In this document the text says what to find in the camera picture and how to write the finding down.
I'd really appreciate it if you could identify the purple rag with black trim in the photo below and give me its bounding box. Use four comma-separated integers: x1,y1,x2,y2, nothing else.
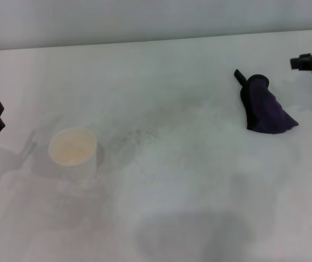
233,68,299,135

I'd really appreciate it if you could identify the white paper cup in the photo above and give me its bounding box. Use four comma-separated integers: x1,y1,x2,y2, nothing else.
47,127,98,186

